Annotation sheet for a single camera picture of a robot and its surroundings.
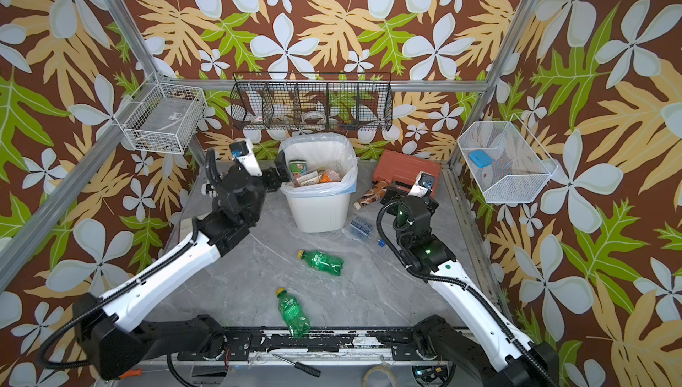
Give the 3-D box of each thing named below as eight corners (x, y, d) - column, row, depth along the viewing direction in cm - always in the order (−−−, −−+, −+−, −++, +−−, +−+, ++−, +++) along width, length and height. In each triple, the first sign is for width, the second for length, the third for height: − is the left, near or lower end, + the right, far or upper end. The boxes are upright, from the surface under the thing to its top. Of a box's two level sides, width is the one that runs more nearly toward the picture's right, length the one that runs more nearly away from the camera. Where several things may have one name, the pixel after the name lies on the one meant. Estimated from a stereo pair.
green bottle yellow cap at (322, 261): (297, 263, 92) (295, 256, 87) (304, 251, 95) (302, 243, 90) (338, 279, 89) (338, 273, 84) (343, 266, 92) (344, 259, 87)
